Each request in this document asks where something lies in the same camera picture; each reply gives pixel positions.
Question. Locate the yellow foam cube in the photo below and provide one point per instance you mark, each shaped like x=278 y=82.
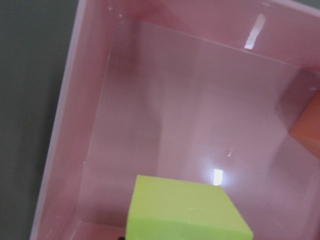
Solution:
x=170 y=209

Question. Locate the orange foam cube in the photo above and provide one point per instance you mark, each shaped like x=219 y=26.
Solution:
x=306 y=130

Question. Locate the pink plastic bin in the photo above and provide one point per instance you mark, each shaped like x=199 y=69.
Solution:
x=177 y=89

